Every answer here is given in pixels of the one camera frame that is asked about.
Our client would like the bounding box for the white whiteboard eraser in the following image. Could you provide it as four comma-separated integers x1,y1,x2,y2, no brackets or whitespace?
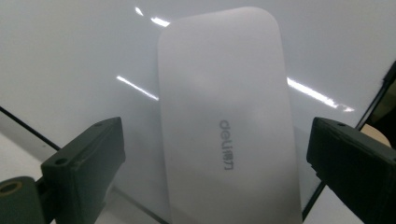
156,6,304,224

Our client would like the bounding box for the wooden table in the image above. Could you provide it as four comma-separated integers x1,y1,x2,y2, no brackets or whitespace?
361,123,392,147

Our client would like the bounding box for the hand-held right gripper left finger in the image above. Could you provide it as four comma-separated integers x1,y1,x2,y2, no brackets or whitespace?
40,116,127,224

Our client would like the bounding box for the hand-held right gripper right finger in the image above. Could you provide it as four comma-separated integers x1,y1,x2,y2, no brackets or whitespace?
305,116,396,224

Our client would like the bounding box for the white whiteboard black frame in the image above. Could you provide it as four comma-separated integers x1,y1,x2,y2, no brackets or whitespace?
0,0,396,224

